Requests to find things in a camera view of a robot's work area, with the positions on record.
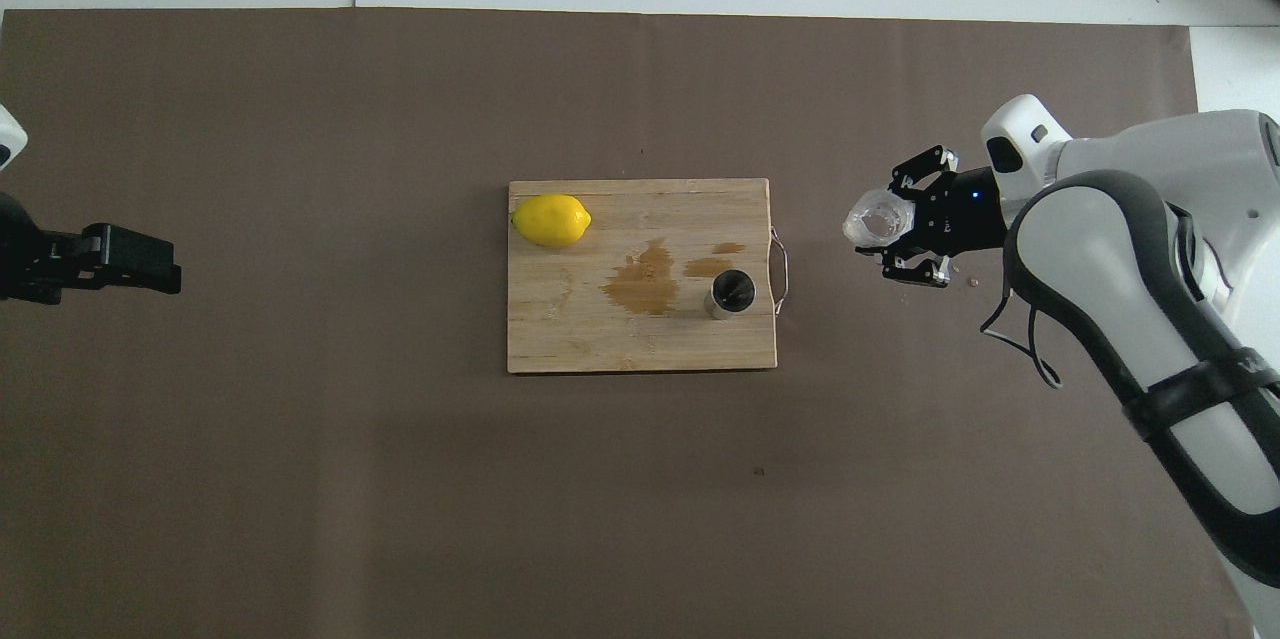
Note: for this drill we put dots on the brown paper table mat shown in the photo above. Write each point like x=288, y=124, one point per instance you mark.
x=400, y=519

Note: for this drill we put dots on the wooden cutting board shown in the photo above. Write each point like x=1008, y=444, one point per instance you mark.
x=600, y=339

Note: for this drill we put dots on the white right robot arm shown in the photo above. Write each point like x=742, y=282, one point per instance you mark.
x=1120, y=299

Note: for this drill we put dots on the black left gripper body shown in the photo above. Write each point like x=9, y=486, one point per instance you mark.
x=30, y=259

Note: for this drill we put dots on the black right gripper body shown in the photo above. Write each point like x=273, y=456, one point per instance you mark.
x=960, y=219

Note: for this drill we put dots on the steel double jigger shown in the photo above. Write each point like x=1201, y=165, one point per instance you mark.
x=730, y=294

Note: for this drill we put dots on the yellow lemon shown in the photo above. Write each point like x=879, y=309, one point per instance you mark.
x=550, y=221

